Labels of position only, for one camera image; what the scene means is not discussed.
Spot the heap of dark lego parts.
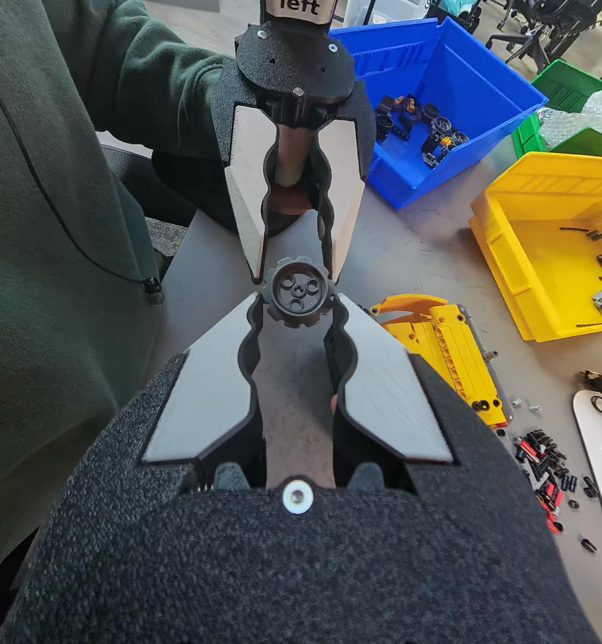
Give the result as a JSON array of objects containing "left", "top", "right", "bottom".
[{"left": 374, "top": 93, "right": 470, "bottom": 167}]

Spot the clear bubble wrap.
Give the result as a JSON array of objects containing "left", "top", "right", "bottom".
[{"left": 536, "top": 91, "right": 602, "bottom": 151}]

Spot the blue plastic bin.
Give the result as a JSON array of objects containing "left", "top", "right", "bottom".
[{"left": 328, "top": 16, "right": 549, "bottom": 211}]

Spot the white plastic container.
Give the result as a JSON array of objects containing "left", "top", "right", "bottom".
[{"left": 342, "top": 0, "right": 427, "bottom": 29}]

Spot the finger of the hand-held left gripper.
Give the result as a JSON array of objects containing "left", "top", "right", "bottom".
[
  {"left": 223, "top": 105, "right": 281, "bottom": 285},
  {"left": 315, "top": 118, "right": 367, "bottom": 282}
]

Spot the yellow parts bin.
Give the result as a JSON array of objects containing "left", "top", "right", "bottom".
[{"left": 468, "top": 151, "right": 602, "bottom": 344}]

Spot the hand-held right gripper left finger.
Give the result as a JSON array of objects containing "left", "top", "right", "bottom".
[{"left": 140, "top": 292, "right": 269, "bottom": 489}]

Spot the white book stand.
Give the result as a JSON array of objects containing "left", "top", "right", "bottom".
[{"left": 573, "top": 388, "right": 602, "bottom": 556}]

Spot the person's left forearm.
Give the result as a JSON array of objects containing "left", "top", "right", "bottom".
[{"left": 80, "top": 0, "right": 239, "bottom": 159}]

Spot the black chair armrest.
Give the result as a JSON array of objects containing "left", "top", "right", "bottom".
[{"left": 153, "top": 148, "right": 241, "bottom": 232}]

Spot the pile of black red pins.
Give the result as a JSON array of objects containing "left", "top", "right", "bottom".
[{"left": 494, "top": 428, "right": 601, "bottom": 554}]

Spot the yellow black lego model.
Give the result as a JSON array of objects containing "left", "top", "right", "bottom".
[{"left": 370, "top": 293, "right": 515, "bottom": 428}]

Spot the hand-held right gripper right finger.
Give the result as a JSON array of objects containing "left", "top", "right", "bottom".
[{"left": 331, "top": 293, "right": 455, "bottom": 489}]

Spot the grey mesh chair back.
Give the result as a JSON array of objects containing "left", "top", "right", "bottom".
[{"left": 100, "top": 143, "right": 188, "bottom": 262}]

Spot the green plastic bin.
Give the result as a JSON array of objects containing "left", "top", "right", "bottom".
[{"left": 511, "top": 59, "right": 602, "bottom": 159}]

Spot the dark grey lego wheel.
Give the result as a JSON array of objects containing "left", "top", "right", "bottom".
[{"left": 262, "top": 257, "right": 338, "bottom": 330}]

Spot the person's left hand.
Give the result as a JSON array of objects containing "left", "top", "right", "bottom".
[{"left": 270, "top": 181, "right": 315, "bottom": 215}]

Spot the black usb cable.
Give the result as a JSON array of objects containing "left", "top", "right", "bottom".
[{"left": 578, "top": 370, "right": 602, "bottom": 428}]

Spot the black office chair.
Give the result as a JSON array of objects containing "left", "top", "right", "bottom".
[{"left": 484, "top": 0, "right": 553, "bottom": 76}]

